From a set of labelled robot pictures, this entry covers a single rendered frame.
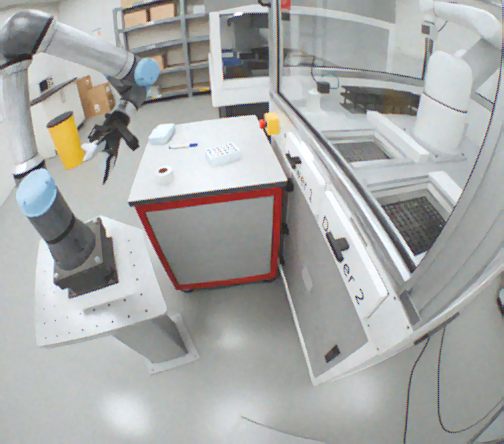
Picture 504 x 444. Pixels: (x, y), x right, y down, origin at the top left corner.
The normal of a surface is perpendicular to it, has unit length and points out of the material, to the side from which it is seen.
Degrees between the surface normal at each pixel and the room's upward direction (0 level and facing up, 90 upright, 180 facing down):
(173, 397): 0
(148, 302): 0
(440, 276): 90
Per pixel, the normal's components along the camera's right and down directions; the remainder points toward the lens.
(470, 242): -0.99, 0.13
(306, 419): -0.03, -0.77
